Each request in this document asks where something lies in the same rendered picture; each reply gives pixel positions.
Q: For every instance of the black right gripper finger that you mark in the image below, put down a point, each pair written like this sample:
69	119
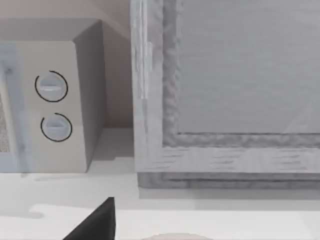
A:
100	222

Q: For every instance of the grey wooden cabinet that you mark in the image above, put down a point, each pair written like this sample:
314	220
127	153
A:
155	185

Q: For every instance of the pale beige round object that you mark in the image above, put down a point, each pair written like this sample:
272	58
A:
175	237

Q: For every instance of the small grey microwave knob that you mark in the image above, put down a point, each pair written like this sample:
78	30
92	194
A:
56	127

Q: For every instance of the pale microwave oven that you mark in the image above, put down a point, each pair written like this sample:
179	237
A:
50	100

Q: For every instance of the large grey microwave knob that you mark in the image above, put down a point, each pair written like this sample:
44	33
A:
51	86

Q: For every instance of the grey cabinet door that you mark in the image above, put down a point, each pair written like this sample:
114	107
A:
237	75

